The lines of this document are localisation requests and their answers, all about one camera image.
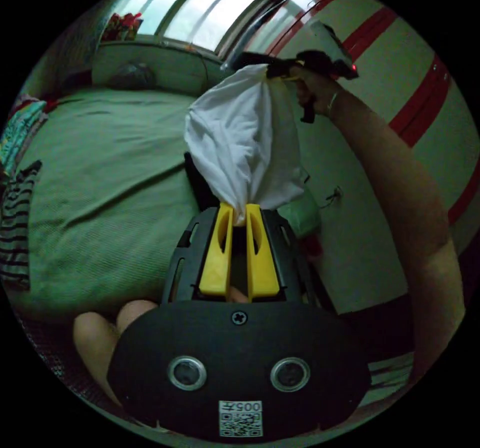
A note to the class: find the person's body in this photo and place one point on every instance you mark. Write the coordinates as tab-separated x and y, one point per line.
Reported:
97	343

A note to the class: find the white short-sleeved t-shirt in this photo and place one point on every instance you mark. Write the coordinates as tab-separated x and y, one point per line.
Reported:
240	133

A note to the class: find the bed with green sheet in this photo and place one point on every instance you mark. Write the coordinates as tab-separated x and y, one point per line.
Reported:
112	178

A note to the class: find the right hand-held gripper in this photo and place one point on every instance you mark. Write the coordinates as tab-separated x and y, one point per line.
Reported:
318	62

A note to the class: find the person's right forearm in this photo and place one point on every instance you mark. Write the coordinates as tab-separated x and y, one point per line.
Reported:
405	200

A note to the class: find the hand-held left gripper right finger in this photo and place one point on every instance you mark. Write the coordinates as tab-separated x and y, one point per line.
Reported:
262	268

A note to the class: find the person's right hand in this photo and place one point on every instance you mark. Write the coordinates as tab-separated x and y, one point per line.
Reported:
318	94

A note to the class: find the window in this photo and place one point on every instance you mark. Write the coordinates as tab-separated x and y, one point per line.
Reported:
210	9

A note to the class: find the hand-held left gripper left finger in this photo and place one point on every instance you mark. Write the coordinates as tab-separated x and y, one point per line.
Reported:
214	264

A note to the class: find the pile of clothes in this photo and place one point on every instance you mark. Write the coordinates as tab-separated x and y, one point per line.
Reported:
17	208

